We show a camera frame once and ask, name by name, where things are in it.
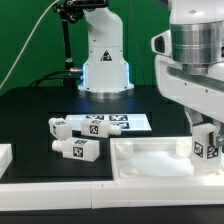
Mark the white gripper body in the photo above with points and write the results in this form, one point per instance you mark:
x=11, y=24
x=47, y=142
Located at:
x=201, y=93

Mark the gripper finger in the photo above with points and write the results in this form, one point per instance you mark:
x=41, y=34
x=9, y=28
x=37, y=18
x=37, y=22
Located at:
x=219, y=134
x=193, y=116

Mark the white square tabletop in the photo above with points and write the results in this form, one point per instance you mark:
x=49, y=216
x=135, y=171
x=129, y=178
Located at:
x=149, y=157

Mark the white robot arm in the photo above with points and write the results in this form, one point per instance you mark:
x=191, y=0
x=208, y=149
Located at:
x=189, y=62

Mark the white marker base sheet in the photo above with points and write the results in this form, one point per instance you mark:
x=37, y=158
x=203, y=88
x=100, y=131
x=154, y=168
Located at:
x=128, y=122

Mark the white front obstacle bar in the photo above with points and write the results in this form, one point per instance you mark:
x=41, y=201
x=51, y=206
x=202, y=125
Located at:
x=140, y=192

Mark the white obstacle bar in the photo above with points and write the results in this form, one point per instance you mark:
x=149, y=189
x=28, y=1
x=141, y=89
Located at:
x=5, y=157
x=140, y=192

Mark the white left obstacle bar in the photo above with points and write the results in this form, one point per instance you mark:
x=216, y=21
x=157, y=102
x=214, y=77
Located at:
x=5, y=157

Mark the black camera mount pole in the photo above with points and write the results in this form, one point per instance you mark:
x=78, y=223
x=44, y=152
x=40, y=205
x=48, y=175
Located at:
x=71, y=11

